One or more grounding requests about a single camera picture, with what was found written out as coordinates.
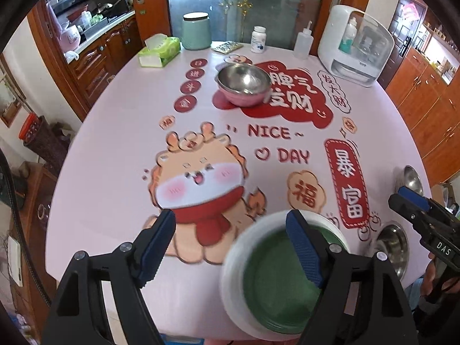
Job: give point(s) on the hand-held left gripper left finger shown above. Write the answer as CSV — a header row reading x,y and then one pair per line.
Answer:
x,y
158,248

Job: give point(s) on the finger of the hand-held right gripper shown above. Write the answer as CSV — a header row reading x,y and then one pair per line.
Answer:
x,y
409,210
413,197

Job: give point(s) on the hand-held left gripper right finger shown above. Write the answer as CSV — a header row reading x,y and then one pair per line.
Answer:
x,y
303,248

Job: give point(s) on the deep steel bowl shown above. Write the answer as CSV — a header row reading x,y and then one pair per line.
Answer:
x,y
411,178

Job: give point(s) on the green plate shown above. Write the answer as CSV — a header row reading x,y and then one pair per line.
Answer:
x,y
280,287

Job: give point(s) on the white bowl green inside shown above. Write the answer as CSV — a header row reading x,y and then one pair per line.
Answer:
x,y
233,269

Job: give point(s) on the person's right forearm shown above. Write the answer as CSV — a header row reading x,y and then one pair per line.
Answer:
x,y
426,303

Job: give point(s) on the person's right hand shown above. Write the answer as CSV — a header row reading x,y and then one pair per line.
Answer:
x,y
428,276

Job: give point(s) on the wide steel basin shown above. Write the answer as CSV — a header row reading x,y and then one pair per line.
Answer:
x,y
393,244

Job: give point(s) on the tall wooden cabinet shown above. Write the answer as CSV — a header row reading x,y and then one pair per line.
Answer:
x,y
424,97

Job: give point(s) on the pink printed tablecloth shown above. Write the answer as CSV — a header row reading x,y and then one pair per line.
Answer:
x,y
118,133

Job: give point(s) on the wooden side cabinet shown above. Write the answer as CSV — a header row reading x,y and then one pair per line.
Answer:
x,y
36,222

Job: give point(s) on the dark woven basket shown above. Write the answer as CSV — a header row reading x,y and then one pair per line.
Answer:
x,y
50,147

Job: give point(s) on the pink steel bowl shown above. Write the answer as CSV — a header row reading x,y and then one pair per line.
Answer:
x,y
244,97

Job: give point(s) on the white countertop appliance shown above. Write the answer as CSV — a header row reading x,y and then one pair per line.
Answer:
x,y
337,43

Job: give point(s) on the red plastic item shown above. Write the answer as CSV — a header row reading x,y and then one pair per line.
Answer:
x,y
28,125

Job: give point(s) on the clear squeeze bottle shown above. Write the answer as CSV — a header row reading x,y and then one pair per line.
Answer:
x,y
303,43

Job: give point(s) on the wooden kitchen cabinet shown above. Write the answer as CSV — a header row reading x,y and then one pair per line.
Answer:
x,y
93,64

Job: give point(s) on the green tissue pack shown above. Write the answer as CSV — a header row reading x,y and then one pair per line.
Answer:
x,y
158,50

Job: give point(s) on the white pill bottle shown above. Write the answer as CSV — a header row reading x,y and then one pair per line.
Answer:
x,y
258,41

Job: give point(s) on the frosted glass door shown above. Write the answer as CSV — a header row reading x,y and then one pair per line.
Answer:
x,y
280,32

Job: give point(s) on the foil blister pack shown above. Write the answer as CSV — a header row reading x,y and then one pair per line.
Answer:
x,y
226,46

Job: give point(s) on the green canister white lid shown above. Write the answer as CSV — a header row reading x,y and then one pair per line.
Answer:
x,y
196,34

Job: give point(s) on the pink rice cooker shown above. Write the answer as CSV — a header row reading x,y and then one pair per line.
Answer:
x,y
68,37

